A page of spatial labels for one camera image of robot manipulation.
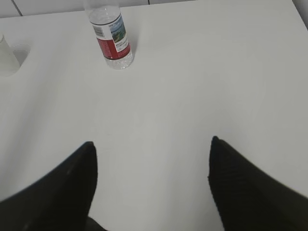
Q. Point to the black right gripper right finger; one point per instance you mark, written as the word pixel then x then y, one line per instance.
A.
pixel 248 199

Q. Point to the clear water bottle red label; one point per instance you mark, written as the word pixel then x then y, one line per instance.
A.
pixel 108 25

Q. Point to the white paper cup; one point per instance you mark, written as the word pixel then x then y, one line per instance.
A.
pixel 8 61

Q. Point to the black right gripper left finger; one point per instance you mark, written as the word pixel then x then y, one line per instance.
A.
pixel 60 201

